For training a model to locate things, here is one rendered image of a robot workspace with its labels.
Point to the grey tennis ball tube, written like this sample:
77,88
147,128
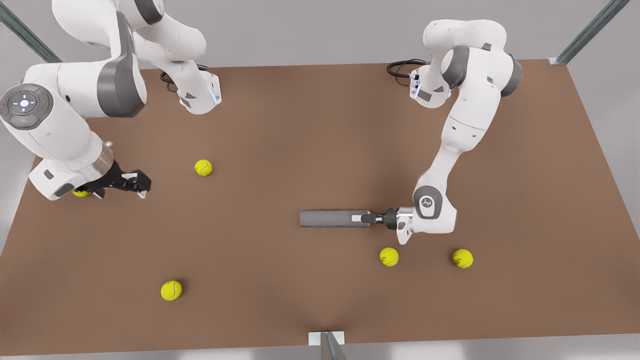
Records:
327,218

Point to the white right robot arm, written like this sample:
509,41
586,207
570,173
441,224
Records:
65,90

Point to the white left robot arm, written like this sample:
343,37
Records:
465,125

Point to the yellow tennis ball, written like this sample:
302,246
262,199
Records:
389,256
171,290
80,193
463,258
203,167

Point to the silver frame post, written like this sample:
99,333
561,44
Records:
327,345
27,35
587,32

